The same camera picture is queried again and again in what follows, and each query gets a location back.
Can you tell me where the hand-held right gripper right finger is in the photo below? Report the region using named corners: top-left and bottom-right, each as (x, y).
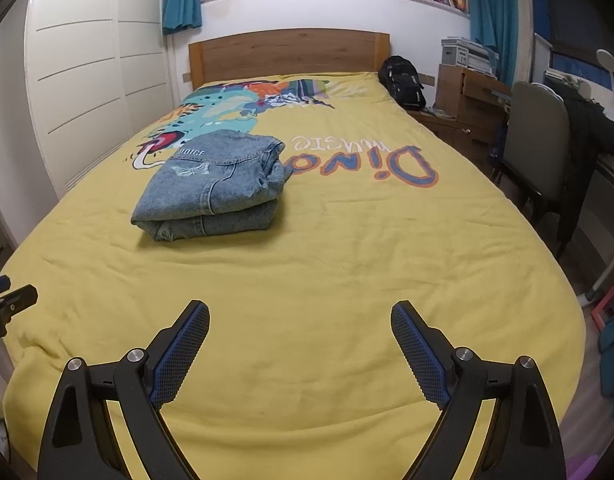
top-left (391, 301), bottom-right (568, 480)

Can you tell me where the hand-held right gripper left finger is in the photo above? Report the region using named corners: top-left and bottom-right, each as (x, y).
top-left (37, 300), bottom-right (210, 480)

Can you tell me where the blue denim jacket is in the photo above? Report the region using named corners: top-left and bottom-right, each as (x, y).
top-left (131, 129), bottom-right (294, 243)

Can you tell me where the yellow printed blanket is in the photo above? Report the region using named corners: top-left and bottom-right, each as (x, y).
top-left (2, 72), bottom-right (588, 480)

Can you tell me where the pink stool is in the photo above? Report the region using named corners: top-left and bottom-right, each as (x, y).
top-left (589, 267), bottom-right (614, 331)

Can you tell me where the grey chair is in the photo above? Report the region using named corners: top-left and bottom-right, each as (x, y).
top-left (492, 81), bottom-right (572, 231)

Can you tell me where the white wardrobe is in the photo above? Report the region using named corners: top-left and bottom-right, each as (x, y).
top-left (0, 0), bottom-right (185, 271)

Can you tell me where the wooden desk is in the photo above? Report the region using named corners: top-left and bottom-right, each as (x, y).
top-left (412, 63), bottom-right (512, 176)

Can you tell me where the black jacket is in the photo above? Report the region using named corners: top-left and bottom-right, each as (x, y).
top-left (557, 80), bottom-right (614, 261)

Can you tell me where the black backpack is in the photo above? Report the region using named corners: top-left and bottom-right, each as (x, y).
top-left (378, 55), bottom-right (428, 111)

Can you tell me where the white printer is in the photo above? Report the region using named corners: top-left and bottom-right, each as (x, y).
top-left (441, 36), bottom-right (500, 77)

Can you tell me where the wooden headboard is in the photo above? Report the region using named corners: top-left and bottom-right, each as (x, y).
top-left (188, 27), bottom-right (391, 92)

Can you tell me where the white desk lamp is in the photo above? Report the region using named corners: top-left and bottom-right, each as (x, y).
top-left (596, 49), bottom-right (614, 96)

